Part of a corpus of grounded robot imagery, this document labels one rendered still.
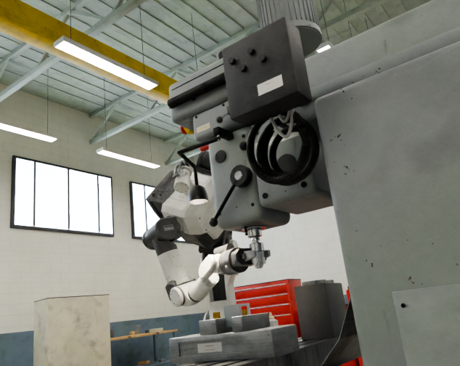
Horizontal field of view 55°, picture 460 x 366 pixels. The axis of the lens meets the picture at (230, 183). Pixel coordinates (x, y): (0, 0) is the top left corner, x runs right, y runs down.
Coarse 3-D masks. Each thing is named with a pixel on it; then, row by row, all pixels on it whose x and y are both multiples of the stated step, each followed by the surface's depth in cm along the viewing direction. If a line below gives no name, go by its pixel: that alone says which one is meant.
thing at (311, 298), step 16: (304, 288) 158; (320, 288) 156; (336, 288) 166; (304, 304) 157; (320, 304) 155; (336, 304) 161; (304, 320) 156; (320, 320) 153; (336, 320) 156; (304, 336) 155; (320, 336) 152; (336, 336) 152
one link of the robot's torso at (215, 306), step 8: (232, 240) 219; (200, 256) 219; (224, 280) 213; (232, 280) 214; (216, 288) 213; (224, 288) 212; (232, 288) 214; (208, 296) 208; (216, 296) 213; (224, 296) 211; (232, 296) 211; (216, 304) 206; (224, 304) 205; (232, 304) 209; (208, 312) 208
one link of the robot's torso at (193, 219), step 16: (192, 176) 202; (208, 176) 198; (160, 192) 199; (176, 192) 197; (208, 192) 193; (160, 208) 200; (176, 208) 189; (192, 208) 188; (208, 208) 192; (192, 224) 189; (208, 224) 194; (192, 240) 204; (208, 240) 201
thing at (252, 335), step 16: (240, 320) 117; (256, 320) 123; (192, 336) 125; (208, 336) 122; (224, 336) 119; (240, 336) 116; (256, 336) 114; (272, 336) 112; (288, 336) 118; (176, 352) 127; (192, 352) 125; (208, 352) 122; (224, 352) 119; (240, 352) 116; (256, 352) 113; (272, 352) 111; (288, 352) 116
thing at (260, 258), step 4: (252, 248) 142; (256, 248) 142; (260, 248) 142; (260, 252) 142; (260, 256) 141; (264, 256) 142; (252, 260) 142; (256, 260) 141; (260, 260) 141; (264, 260) 142; (252, 264) 142
